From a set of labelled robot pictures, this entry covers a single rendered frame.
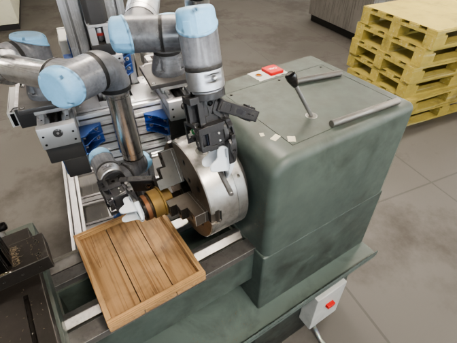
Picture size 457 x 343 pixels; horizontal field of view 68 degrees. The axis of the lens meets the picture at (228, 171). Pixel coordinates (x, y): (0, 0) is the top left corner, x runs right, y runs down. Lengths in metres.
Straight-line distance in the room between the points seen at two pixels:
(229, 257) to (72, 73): 0.71
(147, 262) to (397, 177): 2.31
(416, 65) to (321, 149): 2.50
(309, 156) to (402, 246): 1.66
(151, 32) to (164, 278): 0.70
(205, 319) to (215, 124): 0.89
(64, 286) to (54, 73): 0.64
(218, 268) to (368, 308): 1.22
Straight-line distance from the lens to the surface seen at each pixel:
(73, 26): 1.63
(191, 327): 1.40
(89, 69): 1.05
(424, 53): 3.35
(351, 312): 2.13
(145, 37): 0.76
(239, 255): 1.15
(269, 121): 1.04
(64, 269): 1.26
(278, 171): 0.90
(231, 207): 0.97
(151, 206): 0.99
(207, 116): 0.71
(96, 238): 1.25
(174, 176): 1.02
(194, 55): 0.66
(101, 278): 1.15
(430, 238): 2.66
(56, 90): 1.05
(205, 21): 0.66
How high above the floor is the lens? 1.80
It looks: 40 degrees down
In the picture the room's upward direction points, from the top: straight up
